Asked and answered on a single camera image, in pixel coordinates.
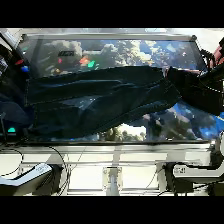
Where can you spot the blue jeans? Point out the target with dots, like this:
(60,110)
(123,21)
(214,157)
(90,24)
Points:
(100,100)

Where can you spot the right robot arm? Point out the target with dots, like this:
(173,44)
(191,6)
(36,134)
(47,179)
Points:
(200,175)

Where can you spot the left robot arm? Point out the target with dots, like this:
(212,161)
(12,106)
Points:
(33,173)

